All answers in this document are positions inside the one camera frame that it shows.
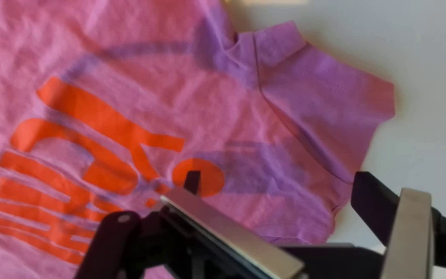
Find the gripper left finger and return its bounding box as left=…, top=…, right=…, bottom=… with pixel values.
left=74, top=170, right=309, bottom=279

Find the pink t-shirt with orange print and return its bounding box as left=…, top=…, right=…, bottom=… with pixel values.
left=0, top=0, right=396, bottom=279

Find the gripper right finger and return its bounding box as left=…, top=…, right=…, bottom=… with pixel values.
left=350, top=171, right=446, bottom=279

